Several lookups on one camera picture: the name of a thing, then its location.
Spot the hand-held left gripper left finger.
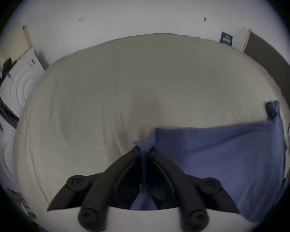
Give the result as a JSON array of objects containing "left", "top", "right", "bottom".
[{"left": 47, "top": 146, "right": 142, "bottom": 229}]

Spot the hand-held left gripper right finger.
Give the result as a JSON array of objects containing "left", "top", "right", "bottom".
[{"left": 148, "top": 149, "right": 240, "bottom": 229}]

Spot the dark padded headboard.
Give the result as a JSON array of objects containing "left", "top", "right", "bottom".
[{"left": 240, "top": 28, "right": 290, "bottom": 140}]

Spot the small dark wall plate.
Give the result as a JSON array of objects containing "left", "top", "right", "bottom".
[{"left": 220, "top": 32, "right": 233, "bottom": 45}]

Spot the dark blue shirt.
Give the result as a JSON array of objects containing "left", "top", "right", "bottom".
[{"left": 130, "top": 101, "right": 289, "bottom": 223}]

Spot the white washing machine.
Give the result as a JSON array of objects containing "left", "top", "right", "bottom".
[{"left": 0, "top": 47, "right": 46, "bottom": 120}]

